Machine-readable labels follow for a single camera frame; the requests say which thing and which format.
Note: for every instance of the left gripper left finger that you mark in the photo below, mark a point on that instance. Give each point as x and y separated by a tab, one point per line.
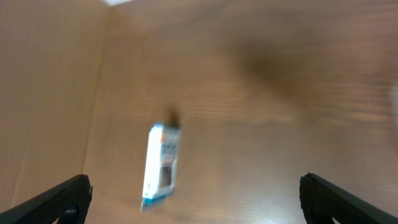
66	203

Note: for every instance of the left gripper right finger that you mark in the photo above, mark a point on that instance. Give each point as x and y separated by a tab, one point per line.
325	203

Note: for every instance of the blue white product box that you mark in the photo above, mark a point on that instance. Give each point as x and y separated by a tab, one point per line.
161	164

